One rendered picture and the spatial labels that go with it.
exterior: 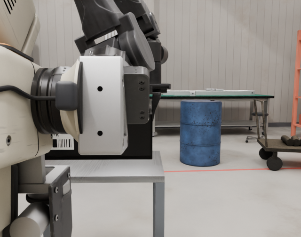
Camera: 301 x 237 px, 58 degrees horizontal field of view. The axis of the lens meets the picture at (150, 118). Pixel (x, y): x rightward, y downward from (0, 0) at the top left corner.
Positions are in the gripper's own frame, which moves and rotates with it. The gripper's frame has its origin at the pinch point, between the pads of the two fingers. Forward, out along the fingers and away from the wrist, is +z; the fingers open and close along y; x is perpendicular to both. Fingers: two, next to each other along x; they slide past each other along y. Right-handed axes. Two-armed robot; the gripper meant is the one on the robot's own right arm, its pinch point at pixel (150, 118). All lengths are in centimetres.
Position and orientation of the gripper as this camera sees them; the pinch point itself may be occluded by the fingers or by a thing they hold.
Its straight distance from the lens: 73.2
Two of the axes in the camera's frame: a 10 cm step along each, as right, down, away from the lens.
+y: -10.0, 0.1, -0.2
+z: 0.1, 9.9, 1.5
